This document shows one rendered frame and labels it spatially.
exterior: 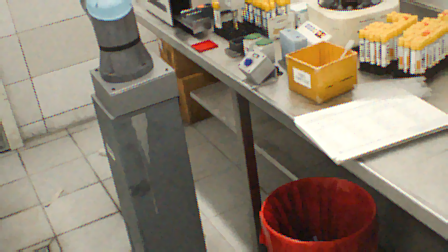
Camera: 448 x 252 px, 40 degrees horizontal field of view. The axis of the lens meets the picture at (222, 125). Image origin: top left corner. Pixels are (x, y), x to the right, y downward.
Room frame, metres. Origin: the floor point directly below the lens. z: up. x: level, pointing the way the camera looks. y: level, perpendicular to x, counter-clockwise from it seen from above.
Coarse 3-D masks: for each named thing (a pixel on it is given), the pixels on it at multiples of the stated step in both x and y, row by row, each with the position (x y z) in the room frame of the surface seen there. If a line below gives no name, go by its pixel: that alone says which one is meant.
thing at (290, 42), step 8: (280, 32) 1.69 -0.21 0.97; (288, 32) 1.67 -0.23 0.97; (296, 32) 1.66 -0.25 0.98; (280, 40) 1.70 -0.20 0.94; (288, 40) 1.64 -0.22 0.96; (296, 40) 1.60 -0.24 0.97; (304, 40) 1.61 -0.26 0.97; (288, 48) 1.64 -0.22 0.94; (296, 48) 1.60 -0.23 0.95; (280, 64) 1.67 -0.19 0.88
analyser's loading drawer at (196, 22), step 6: (180, 12) 2.19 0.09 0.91; (186, 12) 2.10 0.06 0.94; (192, 12) 2.11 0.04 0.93; (198, 12) 2.07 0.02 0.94; (174, 18) 2.17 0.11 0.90; (180, 18) 2.12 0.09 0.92; (186, 18) 2.06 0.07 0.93; (192, 18) 2.06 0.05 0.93; (198, 18) 2.07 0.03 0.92; (204, 18) 2.03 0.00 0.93; (186, 24) 2.06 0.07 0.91; (192, 24) 2.02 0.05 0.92; (198, 24) 2.01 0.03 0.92; (204, 24) 2.02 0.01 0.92; (210, 24) 2.03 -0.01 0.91; (198, 30) 2.01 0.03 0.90; (204, 30) 2.02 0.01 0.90
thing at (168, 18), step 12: (156, 0) 2.27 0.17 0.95; (168, 0) 2.15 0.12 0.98; (180, 0) 2.27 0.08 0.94; (192, 0) 2.19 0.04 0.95; (204, 0) 2.21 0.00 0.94; (216, 0) 2.23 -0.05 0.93; (156, 12) 2.29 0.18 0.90; (168, 12) 2.17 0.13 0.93; (204, 12) 2.18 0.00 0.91; (180, 24) 2.17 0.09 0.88
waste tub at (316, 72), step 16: (304, 48) 1.54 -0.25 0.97; (320, 48) 1.56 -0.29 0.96; (336, 48) 1.52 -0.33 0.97; (288, 64) 1.50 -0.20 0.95; (304, 64) 1.44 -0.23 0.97; (320, 64) 1.56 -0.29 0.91; (336, 64) 1.42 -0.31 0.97; (352, 64) 1.45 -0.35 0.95; (288, 80) 1.51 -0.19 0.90; (304, 80) 1.44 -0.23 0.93; (320, 80) 1.40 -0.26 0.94; (336, 80) 1.42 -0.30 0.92; (352, 80) 1.45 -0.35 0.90; (304, 96) 1.45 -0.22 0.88; (320, 96) 1.40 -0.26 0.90; (336, 96) 1.42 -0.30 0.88
